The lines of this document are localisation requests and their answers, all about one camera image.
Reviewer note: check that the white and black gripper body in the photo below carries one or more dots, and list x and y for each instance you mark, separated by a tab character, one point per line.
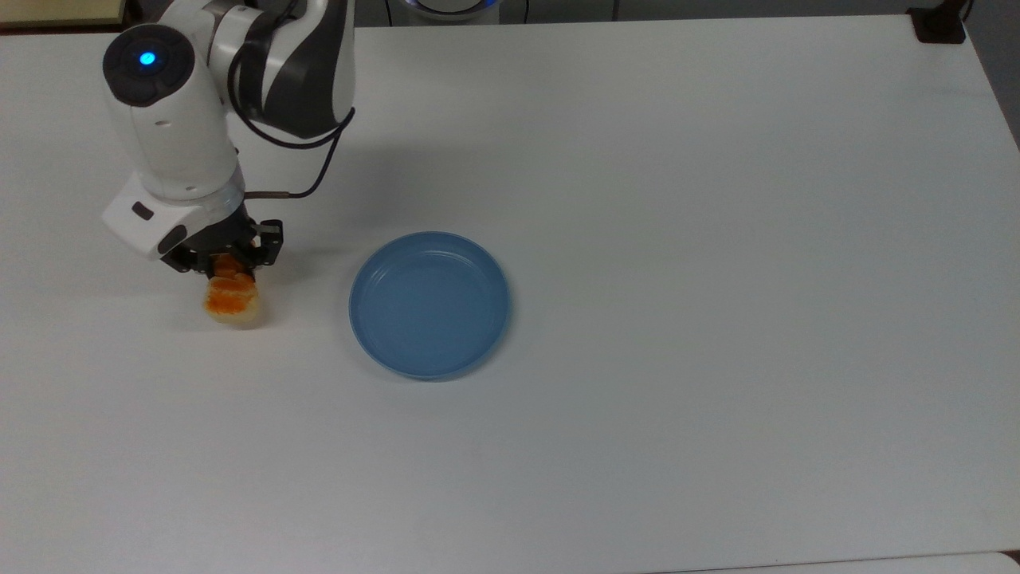
179	219

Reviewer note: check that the blue round plate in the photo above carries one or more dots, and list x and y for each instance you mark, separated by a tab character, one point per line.
429	304

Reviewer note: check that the wooden board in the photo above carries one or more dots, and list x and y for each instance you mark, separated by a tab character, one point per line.
60	12

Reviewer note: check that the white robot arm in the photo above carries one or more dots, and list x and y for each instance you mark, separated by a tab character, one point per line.
183	104

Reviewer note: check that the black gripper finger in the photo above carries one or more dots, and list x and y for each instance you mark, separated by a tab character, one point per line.
185	264
269	239

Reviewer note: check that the orange glazed bread roll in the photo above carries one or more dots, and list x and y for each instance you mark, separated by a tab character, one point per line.
233	301

